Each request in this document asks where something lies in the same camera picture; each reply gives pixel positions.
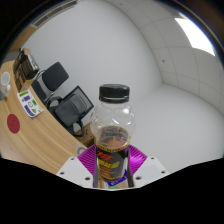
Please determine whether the flat brown box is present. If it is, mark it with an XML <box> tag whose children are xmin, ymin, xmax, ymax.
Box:
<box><xmin>23</xmin><ymin>53</ymin><xmax>41</xmax><ymax>80</ymax></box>
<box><xmin>13</xmin><ymin>63</ymin><xmax>31</xmax><ymax>92</ymax></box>

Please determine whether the grey backpack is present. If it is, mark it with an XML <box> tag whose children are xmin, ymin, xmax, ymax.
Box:
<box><xmin>54</xmin><ymin>94</ymin><xmax>88</xmax><ymax>128</ymax></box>

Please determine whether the white and grey mug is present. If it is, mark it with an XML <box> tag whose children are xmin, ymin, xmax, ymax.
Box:
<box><xmin>0</xmin><ymin>71</ymin><xmax>12</xmax><ymax>101</ymax></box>

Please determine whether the round grey disc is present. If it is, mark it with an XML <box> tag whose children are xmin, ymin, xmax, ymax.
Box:
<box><xmin>75</xmin><ymin>144</ymin><xmax>88</xmax><ymax>157</ymax></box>

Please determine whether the flat round red coaster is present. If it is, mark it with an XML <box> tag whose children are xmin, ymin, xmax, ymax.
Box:
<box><xmin>6</xmin><ymin>113</ymin><xmax>21</xmax><ymax>135</ymax></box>

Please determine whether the black mesh office chair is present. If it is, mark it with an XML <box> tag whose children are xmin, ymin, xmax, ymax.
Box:
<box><xmin>46</xmin><ymin>85</ymin><xmax>95</xmax><ymax>138</ymax></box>

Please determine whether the white printed leaflet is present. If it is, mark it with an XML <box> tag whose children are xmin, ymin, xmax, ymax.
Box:
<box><xmin>16</xmin><ymin>89</ymin><xmax>45</xmax><ymax>118</ymax></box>

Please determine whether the black-capped yellow drink bottle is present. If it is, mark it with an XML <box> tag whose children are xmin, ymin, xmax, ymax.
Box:
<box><xmin>89</xmin><ymin>83</ymin><xmax>137</xmax><ymax>184</ymax></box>

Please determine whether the rectangular ceiling light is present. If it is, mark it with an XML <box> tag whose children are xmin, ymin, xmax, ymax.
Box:
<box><xmin>174</xmin><ymin>16</ymin><xmax>216</xmax><ymax>57</ymax></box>

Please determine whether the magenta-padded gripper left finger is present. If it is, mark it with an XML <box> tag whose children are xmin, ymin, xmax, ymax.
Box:
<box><xmin>55</xmin><ymin>145</ymin><xmax>99</xmax><ymax>189</ymax></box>

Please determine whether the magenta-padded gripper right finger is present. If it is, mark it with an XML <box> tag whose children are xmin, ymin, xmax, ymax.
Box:
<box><xmin>126</xmin><ymin>144</ymin><xmax>170</xmax><ymax>189</ymax></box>

